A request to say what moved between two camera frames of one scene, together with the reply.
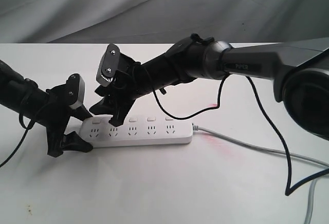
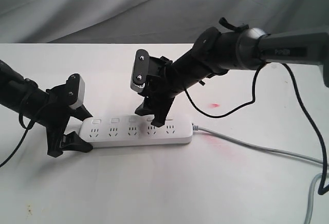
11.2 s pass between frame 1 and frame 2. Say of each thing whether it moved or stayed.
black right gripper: moved
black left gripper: stayed
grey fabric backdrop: stayed
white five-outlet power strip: stayed
